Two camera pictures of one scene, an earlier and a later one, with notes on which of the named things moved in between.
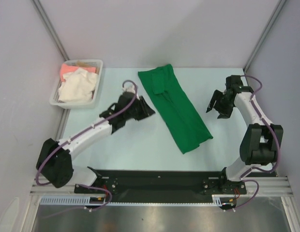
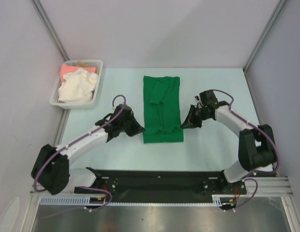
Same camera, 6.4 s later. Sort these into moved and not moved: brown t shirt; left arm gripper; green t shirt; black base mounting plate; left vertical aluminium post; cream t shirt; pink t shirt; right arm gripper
Moved: left arm gripper; green t shirt; right arm gripper
Not moved: left vertical aluminium post; black base mounting plate; brown t shirt; pink t shirt; cream t shirt
